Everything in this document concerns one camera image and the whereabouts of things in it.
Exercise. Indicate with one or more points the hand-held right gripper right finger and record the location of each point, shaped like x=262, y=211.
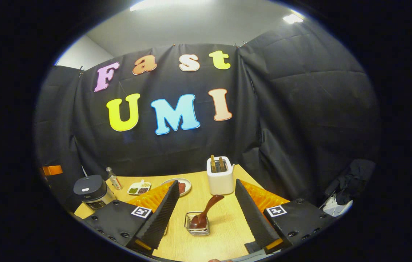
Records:
x=249, y=214

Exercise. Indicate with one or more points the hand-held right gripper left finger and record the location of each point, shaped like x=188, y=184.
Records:
x=162, y=214

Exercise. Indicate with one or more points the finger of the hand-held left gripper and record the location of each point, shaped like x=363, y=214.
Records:
x=51, y=170

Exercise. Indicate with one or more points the brown wooden spoon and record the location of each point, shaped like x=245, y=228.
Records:
x=209, y=207

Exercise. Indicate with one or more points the dark grey rice cooker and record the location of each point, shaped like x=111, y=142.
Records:
x=91, y=191

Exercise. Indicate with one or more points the reddish brown meat piece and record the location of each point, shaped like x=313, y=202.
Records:
x=182, y=187

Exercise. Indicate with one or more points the white divided bean dish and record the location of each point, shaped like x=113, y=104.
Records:
x=138, y=188

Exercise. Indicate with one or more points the white round plate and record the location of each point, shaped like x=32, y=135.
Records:
x=187, y=187

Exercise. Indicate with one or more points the white toaster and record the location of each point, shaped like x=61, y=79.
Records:
x=220, y=183

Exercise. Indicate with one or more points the brown toast slice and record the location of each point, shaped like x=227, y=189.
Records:
x=221, y=163
x=213, y=163

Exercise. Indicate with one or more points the small clear glass bottle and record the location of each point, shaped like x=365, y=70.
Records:
x=114, y=180

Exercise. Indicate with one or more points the crumpled white cloth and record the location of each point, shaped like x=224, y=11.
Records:
x=337, y=209

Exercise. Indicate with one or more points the dark cloth pile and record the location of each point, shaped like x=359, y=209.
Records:
x=355, y=178

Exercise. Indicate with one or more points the small ceiling light panel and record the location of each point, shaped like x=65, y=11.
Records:
x=292, y=19

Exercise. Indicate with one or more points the long ceiling light panel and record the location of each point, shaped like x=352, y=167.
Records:
x=169, y=4

